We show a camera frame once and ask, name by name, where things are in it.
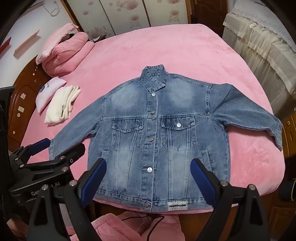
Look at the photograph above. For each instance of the wooden bedside cabinet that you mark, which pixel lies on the wooden bedside cabinet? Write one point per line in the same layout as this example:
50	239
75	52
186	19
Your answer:
289	134

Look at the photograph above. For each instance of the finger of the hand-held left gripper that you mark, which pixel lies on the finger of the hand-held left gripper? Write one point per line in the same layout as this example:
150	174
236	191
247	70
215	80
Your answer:
69	155
39	144

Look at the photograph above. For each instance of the person's pink fleece clothing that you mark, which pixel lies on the person's pink fleece clothing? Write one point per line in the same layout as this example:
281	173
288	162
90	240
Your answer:
129	229

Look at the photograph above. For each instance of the blue denim jacket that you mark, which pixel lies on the blue denim jacket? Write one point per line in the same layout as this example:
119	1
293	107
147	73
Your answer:
129	143

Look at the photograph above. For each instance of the white folded cloth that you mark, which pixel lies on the white folded cloth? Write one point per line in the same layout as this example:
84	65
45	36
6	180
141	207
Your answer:
49	92

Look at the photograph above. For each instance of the floral panel wardrobe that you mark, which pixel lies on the floral panel wardrobe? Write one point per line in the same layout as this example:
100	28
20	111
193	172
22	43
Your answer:
129	16

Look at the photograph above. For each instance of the pink fleece bed blanket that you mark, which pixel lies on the pink fleece bed blanket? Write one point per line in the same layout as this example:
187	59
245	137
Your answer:
185	58

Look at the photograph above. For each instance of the pink pillow with lace trim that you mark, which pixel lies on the pink pillow with lace trim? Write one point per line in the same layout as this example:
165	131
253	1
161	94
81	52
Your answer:
55	39

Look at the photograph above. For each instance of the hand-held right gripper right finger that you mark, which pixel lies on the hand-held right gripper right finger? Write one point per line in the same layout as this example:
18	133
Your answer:
203	182

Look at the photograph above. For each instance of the folded pink quilt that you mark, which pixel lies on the folded pink quilt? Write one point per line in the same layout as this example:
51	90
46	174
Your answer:
69	58

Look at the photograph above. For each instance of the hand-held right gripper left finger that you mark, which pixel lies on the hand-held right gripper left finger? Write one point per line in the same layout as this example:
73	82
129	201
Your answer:
95	179

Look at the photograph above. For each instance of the cream lace curtain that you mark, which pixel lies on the cream lace curtain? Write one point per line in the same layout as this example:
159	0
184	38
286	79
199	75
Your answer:
266	46

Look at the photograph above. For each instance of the wooden headboard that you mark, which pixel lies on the wooden headboard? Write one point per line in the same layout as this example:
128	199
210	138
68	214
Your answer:
25	92

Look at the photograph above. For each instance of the pale wooden wall shelf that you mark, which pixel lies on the pale wooden wall shelf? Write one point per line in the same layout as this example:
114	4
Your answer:
25	44

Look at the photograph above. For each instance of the folded cream cloth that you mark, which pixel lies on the folded cream cloth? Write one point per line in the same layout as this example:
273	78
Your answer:
61	104

